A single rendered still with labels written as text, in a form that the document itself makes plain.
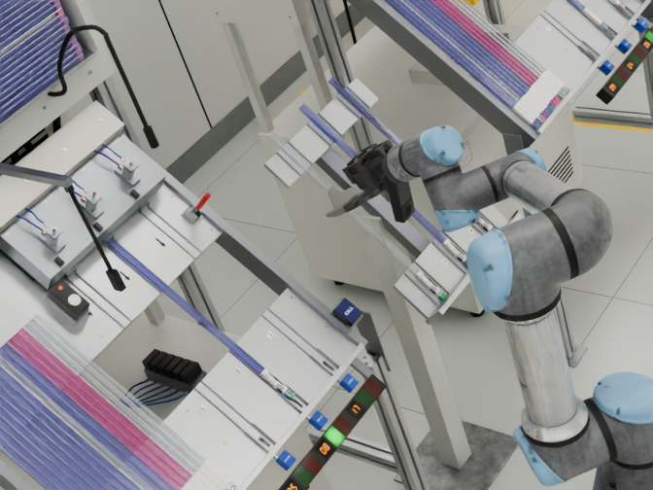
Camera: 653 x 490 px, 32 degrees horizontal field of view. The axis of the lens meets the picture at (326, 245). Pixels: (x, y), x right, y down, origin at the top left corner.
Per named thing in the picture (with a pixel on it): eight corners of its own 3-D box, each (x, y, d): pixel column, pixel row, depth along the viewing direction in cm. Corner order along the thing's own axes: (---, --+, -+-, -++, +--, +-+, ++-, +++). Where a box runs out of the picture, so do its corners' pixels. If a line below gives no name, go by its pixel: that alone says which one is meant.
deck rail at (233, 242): (359, 353, 243) (368, 341, 237) (353, 359, 241) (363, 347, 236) (107, 140, 248) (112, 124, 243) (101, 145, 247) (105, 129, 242)
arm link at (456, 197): (502, 212, 211) (480, 157, 211) (446, 234, 210) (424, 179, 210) (494, 213, 219) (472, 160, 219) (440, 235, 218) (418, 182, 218)
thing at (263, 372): (293, 396, 227) (296, 394, 226) (290, 401, 227) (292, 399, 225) (104, 233, 231) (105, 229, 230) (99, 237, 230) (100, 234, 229)
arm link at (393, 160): (435, 161, 221) (413, 187, 217) (421, 168, 225) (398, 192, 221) (412, 131, 220) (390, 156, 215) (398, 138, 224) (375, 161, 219)
